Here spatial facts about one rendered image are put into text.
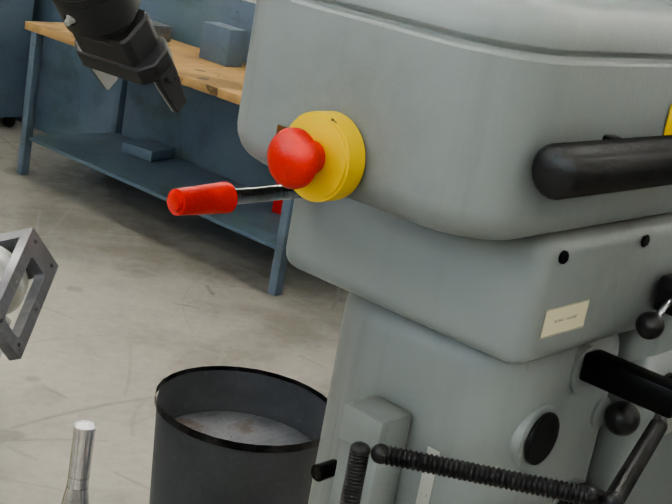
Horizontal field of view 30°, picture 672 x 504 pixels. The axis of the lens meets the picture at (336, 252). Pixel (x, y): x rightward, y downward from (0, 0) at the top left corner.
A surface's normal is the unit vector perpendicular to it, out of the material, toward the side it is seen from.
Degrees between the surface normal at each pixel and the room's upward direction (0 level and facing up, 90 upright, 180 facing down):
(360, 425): 90
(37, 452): 0
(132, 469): 0
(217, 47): 90
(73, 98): 90
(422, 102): 90
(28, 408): 0
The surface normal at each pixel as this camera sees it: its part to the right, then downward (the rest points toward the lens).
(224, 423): 0.18, -0.94
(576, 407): 0.73, 0.32
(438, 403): -0.66, 0.10
